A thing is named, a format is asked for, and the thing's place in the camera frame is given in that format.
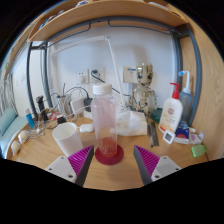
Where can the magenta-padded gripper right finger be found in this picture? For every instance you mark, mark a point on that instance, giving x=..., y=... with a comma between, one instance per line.
x=165, y=166

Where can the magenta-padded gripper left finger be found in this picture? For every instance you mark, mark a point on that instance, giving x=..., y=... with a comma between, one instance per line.
x=60, y=166

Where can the clear plastic bottle white cap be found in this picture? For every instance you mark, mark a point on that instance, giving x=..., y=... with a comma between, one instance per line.
x=104, y=116

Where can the white cup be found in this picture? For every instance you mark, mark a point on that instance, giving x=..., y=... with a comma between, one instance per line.
x=68, y=138

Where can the small white digital thermometer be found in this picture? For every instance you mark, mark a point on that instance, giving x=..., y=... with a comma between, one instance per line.
x=168, y=137

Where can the black pens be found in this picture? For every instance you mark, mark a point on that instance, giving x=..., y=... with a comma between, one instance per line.
x=153, y=133

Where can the small green packet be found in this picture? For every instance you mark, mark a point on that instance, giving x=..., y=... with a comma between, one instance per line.
x=199, y=150

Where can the white squeeze tube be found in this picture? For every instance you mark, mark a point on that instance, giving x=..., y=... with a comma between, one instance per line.
x=193, y=139

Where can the small blue bottle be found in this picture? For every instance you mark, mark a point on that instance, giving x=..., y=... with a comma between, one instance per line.
x=182, y=130

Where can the flat round red coaster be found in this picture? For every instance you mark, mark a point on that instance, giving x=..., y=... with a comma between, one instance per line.
x=120, y=156

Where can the black charger block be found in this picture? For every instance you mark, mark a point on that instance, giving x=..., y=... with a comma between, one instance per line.
x=61, y=120

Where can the white earbuds case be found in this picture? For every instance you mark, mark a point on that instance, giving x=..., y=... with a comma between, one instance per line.
x=86, y=128

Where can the white lotion bottle red pump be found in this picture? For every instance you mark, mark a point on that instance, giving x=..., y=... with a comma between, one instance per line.
x=170, y=115

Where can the dark green round container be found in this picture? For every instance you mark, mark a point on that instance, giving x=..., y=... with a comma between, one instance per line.
x=156, y=115

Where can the white tissue pack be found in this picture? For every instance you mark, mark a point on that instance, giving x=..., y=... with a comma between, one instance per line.
x=131, y=124

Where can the blue tube white cap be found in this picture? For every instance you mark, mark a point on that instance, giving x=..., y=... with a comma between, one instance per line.
x=30, y=119

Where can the black electric shaver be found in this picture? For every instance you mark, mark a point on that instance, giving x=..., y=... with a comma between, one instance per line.
x=42, y=108

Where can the white power adapter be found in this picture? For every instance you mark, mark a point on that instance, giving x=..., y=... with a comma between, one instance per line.
x=78, y=106

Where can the teal pillow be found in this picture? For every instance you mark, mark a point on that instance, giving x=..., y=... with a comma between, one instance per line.
x=8, y=123

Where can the black plug adapter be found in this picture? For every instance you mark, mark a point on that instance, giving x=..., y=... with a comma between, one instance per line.
x=88, y=104

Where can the tree creature figurine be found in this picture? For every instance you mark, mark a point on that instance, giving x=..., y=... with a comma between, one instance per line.
x=144, y=90

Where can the white desk lamp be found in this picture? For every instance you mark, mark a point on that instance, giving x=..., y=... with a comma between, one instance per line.
x=113, y=63

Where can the wooden shelf unit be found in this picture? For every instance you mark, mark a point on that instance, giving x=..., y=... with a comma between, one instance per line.
x=110, y=13

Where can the white wall socket blue mark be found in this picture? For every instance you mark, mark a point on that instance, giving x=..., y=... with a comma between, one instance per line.
x=130, y=75

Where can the grey metal desk frame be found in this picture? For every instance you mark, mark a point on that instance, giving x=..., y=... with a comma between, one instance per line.
x=196, y=66

